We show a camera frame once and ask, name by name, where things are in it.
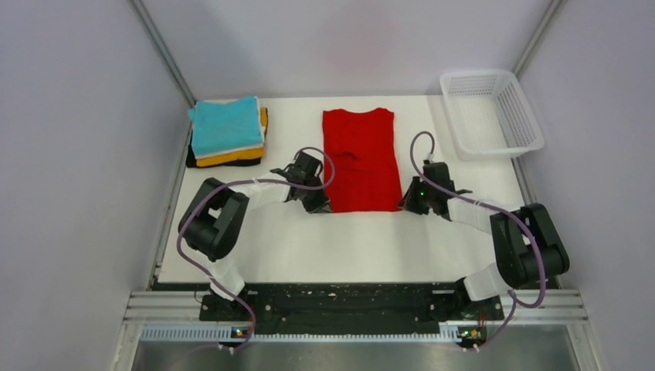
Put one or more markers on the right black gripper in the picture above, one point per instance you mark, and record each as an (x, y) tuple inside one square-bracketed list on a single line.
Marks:
[(408, 203)]

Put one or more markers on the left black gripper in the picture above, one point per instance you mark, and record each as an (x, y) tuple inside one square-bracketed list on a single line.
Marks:
[(320, 205)]

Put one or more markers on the red t shirt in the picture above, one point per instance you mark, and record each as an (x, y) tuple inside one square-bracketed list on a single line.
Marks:
[(365, 172)]

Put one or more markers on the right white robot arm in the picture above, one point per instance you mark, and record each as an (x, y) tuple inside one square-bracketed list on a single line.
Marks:
[(527, 247)]

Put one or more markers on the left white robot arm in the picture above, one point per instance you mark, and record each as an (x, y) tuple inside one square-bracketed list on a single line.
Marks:
[(210, 227)]

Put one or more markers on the white plastic basket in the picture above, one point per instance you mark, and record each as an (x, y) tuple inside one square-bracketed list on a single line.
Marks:
[(488, 115)]

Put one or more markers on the folded yellow t shirt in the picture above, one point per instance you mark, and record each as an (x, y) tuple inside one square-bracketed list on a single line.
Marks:
[(264, 121)]

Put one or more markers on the folded teal t shirt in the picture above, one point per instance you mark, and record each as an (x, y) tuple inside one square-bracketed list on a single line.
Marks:
[(237, 112)]

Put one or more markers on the folded black t shirt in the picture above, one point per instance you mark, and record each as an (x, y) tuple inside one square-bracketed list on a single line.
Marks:
[(241, 158)]

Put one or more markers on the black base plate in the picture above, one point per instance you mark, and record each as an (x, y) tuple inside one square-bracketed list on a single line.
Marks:
[(350, 309)]

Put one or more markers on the aluminium frame rail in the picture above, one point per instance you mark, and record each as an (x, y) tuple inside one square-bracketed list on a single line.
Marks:
[(559, 307)]

